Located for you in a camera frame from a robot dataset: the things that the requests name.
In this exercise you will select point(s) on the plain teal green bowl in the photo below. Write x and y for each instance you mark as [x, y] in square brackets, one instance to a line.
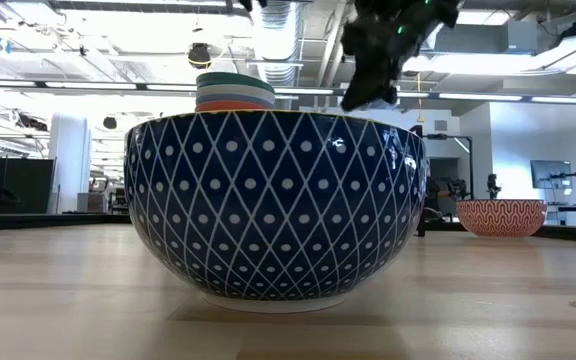
[233, 79]

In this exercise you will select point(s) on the black dome ceiling fixture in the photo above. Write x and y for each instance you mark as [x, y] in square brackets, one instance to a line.
[199, 56]

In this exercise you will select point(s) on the white bowl with red base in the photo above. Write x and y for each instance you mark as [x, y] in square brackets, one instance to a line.
[233, 94]

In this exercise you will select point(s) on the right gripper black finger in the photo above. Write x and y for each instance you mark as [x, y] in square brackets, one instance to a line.
[368, 82]

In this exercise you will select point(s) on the silver spiral ventilation duct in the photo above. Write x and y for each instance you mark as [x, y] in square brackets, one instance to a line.
[275, 45]

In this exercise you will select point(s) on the black background stand frame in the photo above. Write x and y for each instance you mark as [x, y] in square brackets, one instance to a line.
[450, 136]

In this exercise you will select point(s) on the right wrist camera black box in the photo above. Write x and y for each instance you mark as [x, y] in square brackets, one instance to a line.
[433, 17]

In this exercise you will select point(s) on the black background robot arm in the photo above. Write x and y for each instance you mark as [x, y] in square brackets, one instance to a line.
[570, 175]
[493, 186]

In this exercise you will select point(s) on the black office chair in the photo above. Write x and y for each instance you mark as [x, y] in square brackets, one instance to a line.
[445, 192]

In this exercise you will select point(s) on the navy diamond bowl yellow inside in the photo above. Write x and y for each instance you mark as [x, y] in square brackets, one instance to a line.
[275, 210]

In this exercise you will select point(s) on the long ceiling light bar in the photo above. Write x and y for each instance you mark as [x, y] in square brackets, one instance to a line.
[93, 85]

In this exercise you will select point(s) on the dark wall monitor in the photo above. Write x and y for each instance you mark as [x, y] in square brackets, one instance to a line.
[550, 175]

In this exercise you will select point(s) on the black partition panel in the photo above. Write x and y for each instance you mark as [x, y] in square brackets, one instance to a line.
[23, 185]

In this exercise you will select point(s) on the large grey ventilation duct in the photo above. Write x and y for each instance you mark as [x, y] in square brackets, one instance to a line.
[468, 37]

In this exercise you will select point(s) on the small black round fixture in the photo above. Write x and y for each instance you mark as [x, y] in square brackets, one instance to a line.
[109, 122]

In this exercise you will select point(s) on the red wave bowl blue-white inside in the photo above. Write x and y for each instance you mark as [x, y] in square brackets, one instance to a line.
[500, 217]

